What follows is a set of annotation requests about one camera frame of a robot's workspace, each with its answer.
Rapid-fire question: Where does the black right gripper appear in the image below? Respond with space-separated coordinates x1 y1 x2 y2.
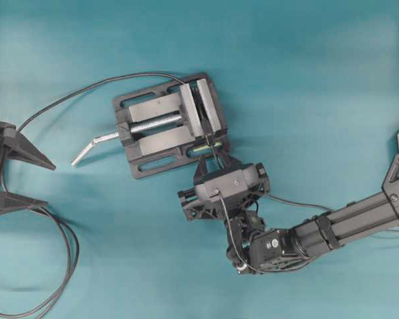
178 149 270 221

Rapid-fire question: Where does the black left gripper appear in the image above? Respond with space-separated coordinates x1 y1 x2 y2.
0 122 56 215

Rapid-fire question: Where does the black USB cable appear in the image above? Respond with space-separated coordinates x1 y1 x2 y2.
0 71 227 307

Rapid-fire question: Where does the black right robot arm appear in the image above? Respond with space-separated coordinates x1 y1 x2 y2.
178 133 399 274

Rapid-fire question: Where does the black bench vise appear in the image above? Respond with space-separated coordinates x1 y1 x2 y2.
113 72 230 179

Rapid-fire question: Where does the silver vise handle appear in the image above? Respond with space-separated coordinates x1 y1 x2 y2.
70 132 121 166

